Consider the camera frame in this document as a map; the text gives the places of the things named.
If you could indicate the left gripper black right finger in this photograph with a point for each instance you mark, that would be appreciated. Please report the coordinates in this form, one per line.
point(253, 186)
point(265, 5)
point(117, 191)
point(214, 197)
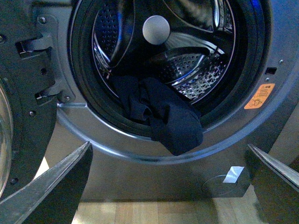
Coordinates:
point(276, 185)

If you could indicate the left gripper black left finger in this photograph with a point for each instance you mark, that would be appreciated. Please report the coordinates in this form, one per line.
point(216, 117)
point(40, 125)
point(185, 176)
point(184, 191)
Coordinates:
point(54, 196)

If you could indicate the washing machine door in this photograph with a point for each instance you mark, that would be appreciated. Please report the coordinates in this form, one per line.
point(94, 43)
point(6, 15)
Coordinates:
point(25, 72)

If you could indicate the dark grey washing machine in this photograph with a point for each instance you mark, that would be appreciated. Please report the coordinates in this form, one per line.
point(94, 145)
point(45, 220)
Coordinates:
point(213, 53)

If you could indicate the white tape piece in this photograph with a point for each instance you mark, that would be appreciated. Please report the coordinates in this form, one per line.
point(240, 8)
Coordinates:
point(233, 174)

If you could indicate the orange warning sticker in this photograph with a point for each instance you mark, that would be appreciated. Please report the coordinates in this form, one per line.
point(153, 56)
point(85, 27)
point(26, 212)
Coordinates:
point(260, 96)

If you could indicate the dark navy garment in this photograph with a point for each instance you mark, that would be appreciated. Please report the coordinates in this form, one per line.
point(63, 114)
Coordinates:
point(173, 121)

